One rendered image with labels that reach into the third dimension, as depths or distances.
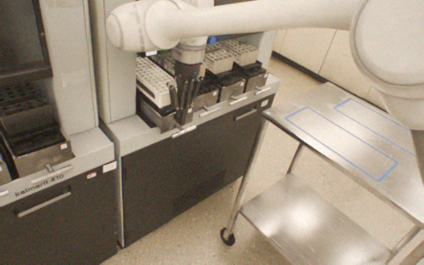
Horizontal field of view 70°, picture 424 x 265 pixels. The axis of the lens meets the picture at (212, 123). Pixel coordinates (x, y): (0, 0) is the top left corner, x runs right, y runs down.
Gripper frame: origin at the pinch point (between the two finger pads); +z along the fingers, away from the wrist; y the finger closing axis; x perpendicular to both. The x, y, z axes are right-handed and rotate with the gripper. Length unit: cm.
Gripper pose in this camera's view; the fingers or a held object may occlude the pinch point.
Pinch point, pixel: (181, 114)
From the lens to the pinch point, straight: 100.4
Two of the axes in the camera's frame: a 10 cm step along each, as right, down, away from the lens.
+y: -7.4, 3.1, -6.0
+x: 6.6, 5.3, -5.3
